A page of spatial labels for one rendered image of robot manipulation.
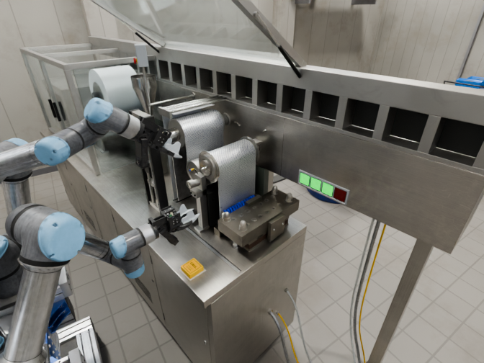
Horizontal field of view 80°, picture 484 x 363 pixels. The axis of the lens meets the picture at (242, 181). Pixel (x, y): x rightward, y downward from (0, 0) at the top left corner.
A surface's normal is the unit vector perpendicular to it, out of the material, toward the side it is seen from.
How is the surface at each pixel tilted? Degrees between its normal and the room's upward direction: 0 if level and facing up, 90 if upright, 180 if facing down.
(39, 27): 90
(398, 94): 90
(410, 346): 0
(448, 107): 90
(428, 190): 90
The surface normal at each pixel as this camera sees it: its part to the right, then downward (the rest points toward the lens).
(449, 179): -0.73, 0.35
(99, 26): 0.55, 0.42
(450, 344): 0.00, -0.86
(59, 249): 0.93, 0.08
